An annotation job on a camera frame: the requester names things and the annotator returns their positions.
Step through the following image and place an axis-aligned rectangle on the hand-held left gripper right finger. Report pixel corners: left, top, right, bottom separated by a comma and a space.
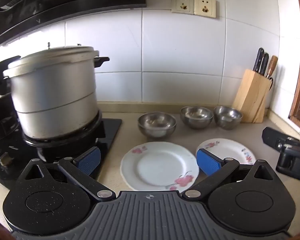
181, 148, 280, 201

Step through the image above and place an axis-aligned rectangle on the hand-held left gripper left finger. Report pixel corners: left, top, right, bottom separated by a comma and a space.
16, 146, 117, 202

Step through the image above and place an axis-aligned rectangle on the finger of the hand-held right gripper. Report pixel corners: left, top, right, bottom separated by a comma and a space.
262, 127, 290, 152

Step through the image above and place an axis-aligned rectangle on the small white floral plate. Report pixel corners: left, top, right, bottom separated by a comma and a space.
196, 138, 256, 165

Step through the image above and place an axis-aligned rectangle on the stainless steel bowl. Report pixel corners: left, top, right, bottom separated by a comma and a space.
213, 105, 243, 130
137, 112, 177, 138
180, 106, 214, 130

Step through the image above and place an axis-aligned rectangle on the large white floral plate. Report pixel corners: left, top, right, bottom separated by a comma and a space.
120, 141, 200, 192

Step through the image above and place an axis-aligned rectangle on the black gas stove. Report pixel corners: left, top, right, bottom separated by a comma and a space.
0, 92, 122, 191

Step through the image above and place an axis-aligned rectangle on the wooden knife block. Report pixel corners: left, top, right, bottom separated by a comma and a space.
231, 69, 271, 123

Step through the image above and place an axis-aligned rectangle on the aluminium pressure cooker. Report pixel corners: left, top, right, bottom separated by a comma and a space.
3, 42, 110, 140

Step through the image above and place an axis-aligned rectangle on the black wok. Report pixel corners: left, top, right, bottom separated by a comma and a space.
0, 55, 22, 96

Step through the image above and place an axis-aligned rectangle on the black range hood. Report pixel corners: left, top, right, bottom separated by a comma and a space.
0, 0, 147, 48

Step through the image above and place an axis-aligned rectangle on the brown handled knife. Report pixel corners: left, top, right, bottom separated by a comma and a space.
265, 55, 278, 79

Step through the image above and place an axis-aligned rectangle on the black handled knife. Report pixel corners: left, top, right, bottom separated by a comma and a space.
252, 47, 264, 73
259, 52, 269, 76

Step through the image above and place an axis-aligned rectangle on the cream wall socket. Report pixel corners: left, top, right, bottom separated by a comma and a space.
171, 0, 195, 14
194, 0, 217, 18

